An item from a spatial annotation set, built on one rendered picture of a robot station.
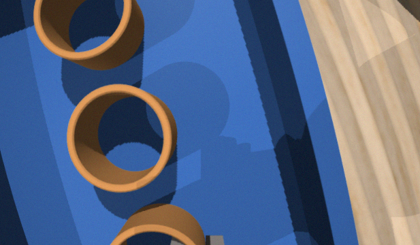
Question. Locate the bronze bushing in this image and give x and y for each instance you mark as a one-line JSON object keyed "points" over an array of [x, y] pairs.
{"points": [[163, 218], [52, 19], [85, 151]]}

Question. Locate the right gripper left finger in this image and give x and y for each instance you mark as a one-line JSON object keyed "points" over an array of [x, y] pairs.
{"points": [[175, 241]]}

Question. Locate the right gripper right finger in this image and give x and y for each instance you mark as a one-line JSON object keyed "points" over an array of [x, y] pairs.
{"points": [[214, 240]]}

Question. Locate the blue open crate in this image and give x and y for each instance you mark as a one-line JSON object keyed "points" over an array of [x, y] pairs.
{"points": [[256, 159]]}

